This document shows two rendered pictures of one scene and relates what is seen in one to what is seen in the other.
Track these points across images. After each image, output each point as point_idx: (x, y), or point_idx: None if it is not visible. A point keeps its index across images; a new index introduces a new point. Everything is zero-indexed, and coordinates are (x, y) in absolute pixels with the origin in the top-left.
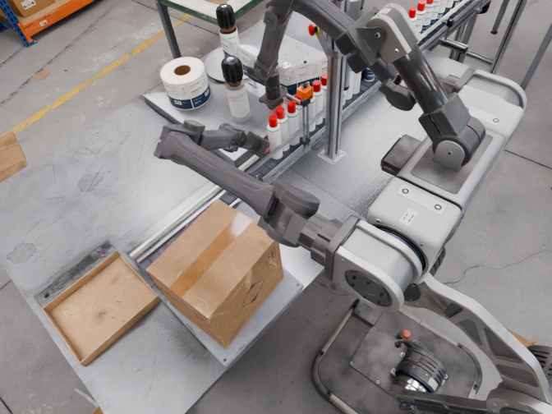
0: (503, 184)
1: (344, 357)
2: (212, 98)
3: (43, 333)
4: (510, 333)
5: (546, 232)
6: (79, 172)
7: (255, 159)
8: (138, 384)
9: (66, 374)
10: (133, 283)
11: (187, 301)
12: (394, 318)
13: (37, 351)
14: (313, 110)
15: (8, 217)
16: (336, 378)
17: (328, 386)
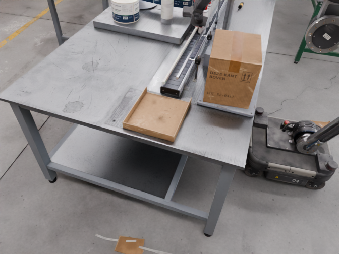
0: (273, 65)
1: (262, 145)
2: (140, 16)
3: (43, 215)
4: None
5: (303, 79)
6: (78, 63)
7: (193, 34)
8: (213, 139)
9: (79, 232)
10: (167, 101)
11: (245, 62)
12: (273, 121)
13: (45, 228)
14: (213, 6)
15: (43, 93)
16: (265, 154)
17: (264, 160)
